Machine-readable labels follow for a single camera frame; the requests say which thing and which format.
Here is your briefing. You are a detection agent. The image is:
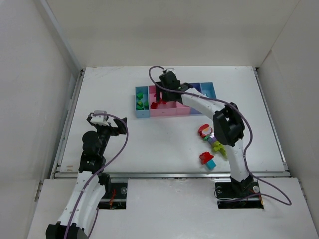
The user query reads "red brick cluster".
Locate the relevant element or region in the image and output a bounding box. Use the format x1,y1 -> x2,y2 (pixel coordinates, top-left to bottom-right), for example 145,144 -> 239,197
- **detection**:
150,102 -> 158,109

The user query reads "green slope piece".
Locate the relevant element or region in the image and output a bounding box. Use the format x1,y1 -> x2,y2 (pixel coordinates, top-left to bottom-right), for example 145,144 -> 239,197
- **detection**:
144,101 -> 149,109

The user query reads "small green number brick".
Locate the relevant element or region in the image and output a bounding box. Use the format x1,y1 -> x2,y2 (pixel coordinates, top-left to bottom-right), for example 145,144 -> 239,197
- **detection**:
136,100 -> 144,110

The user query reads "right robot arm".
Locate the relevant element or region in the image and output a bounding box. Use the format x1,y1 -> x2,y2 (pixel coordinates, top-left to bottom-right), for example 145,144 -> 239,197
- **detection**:
155,70 -> 254,199

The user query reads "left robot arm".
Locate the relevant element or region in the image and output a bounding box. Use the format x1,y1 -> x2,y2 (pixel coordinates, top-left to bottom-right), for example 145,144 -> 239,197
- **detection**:
45,111 -> 128,239

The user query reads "large pink bin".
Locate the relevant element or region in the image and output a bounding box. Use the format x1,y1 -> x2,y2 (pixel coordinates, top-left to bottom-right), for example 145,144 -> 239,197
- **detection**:
148,85 -> 176,117

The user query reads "purple bin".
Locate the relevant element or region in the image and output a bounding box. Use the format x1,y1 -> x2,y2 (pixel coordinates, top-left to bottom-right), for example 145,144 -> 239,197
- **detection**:
190,83 -> 202,115

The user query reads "light blue bin right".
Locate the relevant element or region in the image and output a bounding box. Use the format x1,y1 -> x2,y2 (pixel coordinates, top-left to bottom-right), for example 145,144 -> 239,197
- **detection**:
200,82 -> 216,99

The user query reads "red flower duplo brick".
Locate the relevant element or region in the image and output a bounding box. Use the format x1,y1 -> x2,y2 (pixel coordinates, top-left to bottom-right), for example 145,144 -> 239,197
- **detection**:
197,124 -> 213,138

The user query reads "purple flower duplo brick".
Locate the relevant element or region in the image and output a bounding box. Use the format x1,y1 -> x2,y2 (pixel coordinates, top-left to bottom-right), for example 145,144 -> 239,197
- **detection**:
207,134 -> 217,145

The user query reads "lime green duplo stack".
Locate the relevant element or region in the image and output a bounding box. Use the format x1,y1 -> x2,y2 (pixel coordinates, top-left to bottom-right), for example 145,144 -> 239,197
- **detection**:
212,141 -> 228,159

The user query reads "red duplo roof brick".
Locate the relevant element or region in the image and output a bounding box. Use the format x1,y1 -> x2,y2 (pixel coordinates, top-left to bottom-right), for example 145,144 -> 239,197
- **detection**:
199,152 -> 214,165

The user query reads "teal square brick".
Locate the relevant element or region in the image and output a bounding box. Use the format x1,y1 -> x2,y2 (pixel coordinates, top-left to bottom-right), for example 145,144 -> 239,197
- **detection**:
205,160 -> 216,170

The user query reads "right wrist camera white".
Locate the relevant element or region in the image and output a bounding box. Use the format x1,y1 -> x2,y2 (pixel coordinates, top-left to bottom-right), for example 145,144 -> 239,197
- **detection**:
163,68 -> 175,73

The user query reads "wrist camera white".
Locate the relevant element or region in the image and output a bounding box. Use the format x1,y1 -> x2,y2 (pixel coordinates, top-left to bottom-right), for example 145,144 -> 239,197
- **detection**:
163,68 -> 175,73
90,110 -> 108,126

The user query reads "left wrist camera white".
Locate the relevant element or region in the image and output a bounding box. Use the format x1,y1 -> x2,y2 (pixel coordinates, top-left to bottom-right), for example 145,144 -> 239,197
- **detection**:
90,110 -> 108,126

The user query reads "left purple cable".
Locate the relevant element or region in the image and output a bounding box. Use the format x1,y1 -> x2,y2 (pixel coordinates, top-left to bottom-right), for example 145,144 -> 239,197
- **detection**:
64,113 -> 129,239

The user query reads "purple cable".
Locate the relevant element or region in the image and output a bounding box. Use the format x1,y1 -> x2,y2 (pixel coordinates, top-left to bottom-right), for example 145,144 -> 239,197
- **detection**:
64,113 -> 129,239
148,65 -> 292,206

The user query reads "aluminium rail front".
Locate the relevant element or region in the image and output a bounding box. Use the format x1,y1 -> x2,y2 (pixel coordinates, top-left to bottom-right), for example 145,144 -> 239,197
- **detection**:
49,171 -> 291,179

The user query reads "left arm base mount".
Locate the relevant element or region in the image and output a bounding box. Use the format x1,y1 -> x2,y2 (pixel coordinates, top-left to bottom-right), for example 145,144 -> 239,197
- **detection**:
98,180 -> 128,210

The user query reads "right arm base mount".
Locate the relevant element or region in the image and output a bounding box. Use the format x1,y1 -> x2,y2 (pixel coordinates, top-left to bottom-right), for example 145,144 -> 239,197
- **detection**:
214,181 -> 264,209

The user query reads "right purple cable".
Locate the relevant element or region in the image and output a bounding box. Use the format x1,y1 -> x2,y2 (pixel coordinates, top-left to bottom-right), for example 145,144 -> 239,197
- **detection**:
148,65 -> 292,206

